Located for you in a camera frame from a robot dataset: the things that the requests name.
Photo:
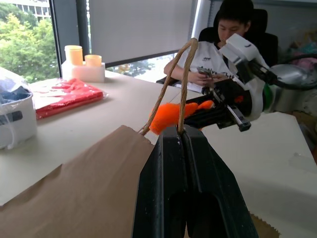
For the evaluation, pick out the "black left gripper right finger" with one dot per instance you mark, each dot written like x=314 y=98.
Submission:
x=213 y=188

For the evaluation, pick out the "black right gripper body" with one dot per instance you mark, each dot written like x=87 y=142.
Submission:
x=235 y=91

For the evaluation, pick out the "brown paper bag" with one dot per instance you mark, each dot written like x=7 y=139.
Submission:
x=81 y=188

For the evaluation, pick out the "smartphone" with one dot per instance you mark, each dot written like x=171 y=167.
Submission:
x=204 y=71

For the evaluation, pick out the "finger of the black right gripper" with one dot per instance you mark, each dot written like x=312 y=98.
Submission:
x=198 y=100
x=210 y=117

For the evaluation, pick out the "grey roller blind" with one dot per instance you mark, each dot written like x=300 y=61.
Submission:
x=138 y=27

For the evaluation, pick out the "short yellow plastic cup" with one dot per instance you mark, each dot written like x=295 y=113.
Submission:
x=93 y=60

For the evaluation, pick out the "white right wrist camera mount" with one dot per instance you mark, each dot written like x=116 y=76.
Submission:
x=247 y=52

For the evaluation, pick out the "orange plush toy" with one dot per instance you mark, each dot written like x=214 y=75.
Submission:
x=166 y=116

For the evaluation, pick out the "tall yellow plastic cup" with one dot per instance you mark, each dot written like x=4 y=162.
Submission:
x=73 y=55

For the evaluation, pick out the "colourful clutter pile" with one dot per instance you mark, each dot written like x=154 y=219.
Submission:
x=302 y=49

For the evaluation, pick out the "white plastic storage basket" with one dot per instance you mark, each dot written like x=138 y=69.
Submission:
x=17 y=124

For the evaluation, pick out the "seated person in white shirt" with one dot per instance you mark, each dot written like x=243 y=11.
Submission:
x=210 y=57

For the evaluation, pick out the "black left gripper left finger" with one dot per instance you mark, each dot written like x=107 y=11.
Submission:
x=158 y=186

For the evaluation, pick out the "black office chair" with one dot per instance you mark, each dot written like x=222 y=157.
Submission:
x=267 y=37

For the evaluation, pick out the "dark window frame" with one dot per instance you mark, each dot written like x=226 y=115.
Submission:
x=67 y=29

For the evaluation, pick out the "clear plastic bag with clothes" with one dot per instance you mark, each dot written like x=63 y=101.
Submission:
x=11 y=86

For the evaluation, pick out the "red packet in clear wrap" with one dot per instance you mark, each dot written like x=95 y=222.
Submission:
x=67 y=96

